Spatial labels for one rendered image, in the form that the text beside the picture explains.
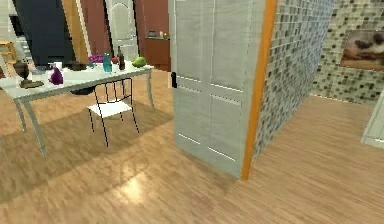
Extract pale grey room door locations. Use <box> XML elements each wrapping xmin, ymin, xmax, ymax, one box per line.
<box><xmin>168</xmin><ymin>0</ymin><xmax>267</xmax><ymax>179</ymax></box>

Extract red-brown cabinet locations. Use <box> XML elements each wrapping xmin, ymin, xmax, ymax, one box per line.
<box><xmin>143</xmin><ymin>37</ymin><xmax>172</xmax><ymax>67</ymax></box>

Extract green lettuce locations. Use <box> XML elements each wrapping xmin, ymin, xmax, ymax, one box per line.
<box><xmin>131</xmin><ymin>56</ymin><xmax>148</xmax><ymax>69</ymax></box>

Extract dark brown bottle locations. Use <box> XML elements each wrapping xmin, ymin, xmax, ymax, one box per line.
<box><xmin>116</xmin><ymin>45</ymin><xmax>126</xmax><ymax>71</ymax></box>

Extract teal glass bottle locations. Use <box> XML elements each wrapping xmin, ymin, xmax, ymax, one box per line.
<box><xmin>102</xmin><ymin>52</ymin><xmax>113</xmax><ymax>73</ymax></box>

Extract white arched room door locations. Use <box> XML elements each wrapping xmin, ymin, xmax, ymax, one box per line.
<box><xmin>105</xmin><ymin>0</ymin><xmax>140</xmax><ymax>62</ymax></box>

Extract purple flower bunch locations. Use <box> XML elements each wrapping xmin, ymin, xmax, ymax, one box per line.
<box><xmin>87</xmin><ymin>53</ymin><xmax>104</xmax><ymax>64</ymax></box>

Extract white dining table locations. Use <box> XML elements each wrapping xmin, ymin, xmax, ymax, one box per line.
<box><xmin>0</xmin><ymin>59</ymin><xmax>156</xmax><ymax>158</ymax></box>

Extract dark brown bowl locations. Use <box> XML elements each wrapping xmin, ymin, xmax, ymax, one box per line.
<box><xmin>66</xmin><ymin>60</ymin><xmax>88</xmax><ymax>72</ymax></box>

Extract purple vase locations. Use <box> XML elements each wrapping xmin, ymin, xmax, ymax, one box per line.
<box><xmin>48</xmin><ymin>66</ymin><xmax>64</xmax><ymax>86</ymax></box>

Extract dark flat plate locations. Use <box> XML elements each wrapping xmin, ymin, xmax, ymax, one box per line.
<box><xmin>19</xmin><ymin>79</ymin><xmax>45</xmax><ymax>90</ymax></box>

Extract dark blue fridge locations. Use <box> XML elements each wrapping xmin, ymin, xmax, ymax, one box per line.
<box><xmin>12</xmin><ymin>0</ymin><xmax>77</xmax><ymax>67</ymax></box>

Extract dark brown goblet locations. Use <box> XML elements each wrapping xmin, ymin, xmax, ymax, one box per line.
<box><xmin>13</xmin><ymin>61</ymin><xmax>30</xmax><ymax>81</ymax></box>

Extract framed brown picture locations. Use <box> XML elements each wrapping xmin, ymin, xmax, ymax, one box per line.
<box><xmin>339</xmin><ymin>29</ymin><xmax>384</xmax><ymax>72</ymax></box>

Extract pale grey cabinet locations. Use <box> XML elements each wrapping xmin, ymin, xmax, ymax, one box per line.
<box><xmin>360</xmin><ymin>89</ymin><xmax>384</xmax><ymax>150</ymax></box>

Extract yellow wooden chair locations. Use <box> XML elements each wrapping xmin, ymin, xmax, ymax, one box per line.
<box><xmin>0</xmin><ymin>41</ymin><xmax>18</xmax><ymax>66</ymax></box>

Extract black wire chair white seat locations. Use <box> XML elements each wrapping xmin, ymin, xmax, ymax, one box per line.
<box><xmin>86</xmin><ymin>77</ymin><xmax>141</xmax><ymax>148</ymax></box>

